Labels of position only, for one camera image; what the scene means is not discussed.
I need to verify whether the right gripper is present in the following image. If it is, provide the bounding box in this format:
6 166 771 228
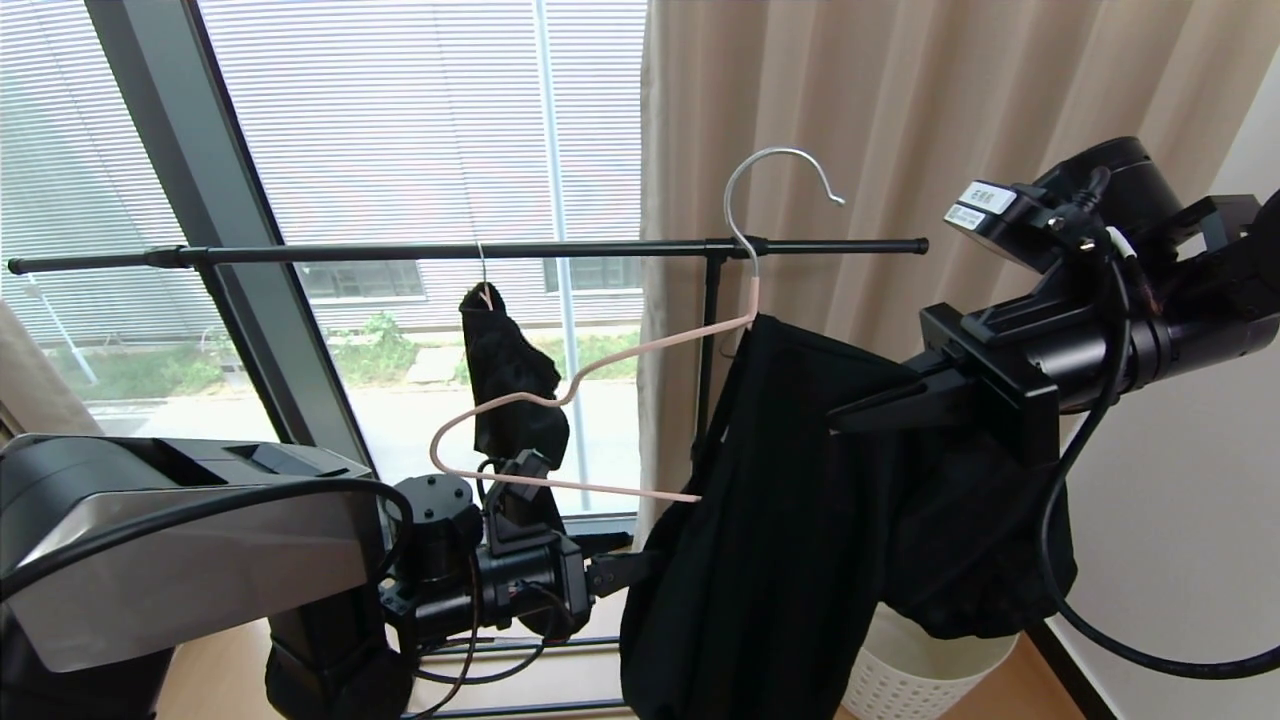
828 305 1141 463

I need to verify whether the window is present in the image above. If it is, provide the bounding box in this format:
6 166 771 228
0 0 649 541

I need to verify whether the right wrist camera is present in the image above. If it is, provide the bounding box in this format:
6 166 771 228
943 165 1116 321

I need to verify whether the black drawstring garment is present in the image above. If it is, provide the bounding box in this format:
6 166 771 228
458 282 576 641

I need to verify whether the black clothes rack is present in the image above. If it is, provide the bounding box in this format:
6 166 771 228
7 236 931 720

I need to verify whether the black cable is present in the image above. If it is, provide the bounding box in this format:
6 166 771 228
1035 165 1280 681
0 478 416 601

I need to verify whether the white laundry basket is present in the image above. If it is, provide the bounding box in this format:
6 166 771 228
840 600 1021 720

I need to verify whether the beige curtain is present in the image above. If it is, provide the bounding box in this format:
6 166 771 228
635 0 1280 561
0 300 101 441

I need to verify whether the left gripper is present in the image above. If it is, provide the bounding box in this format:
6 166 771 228
465 532 661 641

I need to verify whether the black garment with white label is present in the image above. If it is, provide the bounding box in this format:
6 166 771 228
618 313 1079 720

